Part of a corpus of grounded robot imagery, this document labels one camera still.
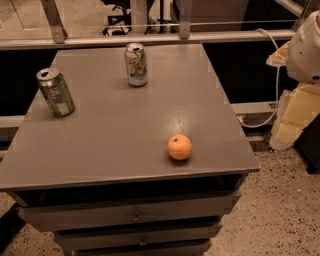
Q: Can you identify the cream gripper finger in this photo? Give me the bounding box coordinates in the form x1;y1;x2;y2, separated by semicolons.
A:
269;83;320;150
266;42;289;67

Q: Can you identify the white 7up soda can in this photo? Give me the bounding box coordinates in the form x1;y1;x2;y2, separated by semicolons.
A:
125;43;147;87

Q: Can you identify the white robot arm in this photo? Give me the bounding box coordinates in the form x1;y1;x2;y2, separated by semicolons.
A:
266;10;320;150

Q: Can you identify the green soda can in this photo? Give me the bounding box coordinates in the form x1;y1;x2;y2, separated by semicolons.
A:
36;68;75;118

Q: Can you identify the orange fruit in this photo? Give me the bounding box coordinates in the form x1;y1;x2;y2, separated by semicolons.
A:
167;134;192;160

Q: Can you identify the black office chair base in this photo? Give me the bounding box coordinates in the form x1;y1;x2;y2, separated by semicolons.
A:
101;0;169;36

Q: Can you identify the grey drawer cabinet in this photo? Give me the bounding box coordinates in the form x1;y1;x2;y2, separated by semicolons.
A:
0;45;259;256

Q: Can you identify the white cable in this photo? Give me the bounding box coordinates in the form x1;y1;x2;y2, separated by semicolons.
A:
237;28;282;129

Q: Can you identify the metal railing frame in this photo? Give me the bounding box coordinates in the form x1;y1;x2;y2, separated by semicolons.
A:
0;0;320;51

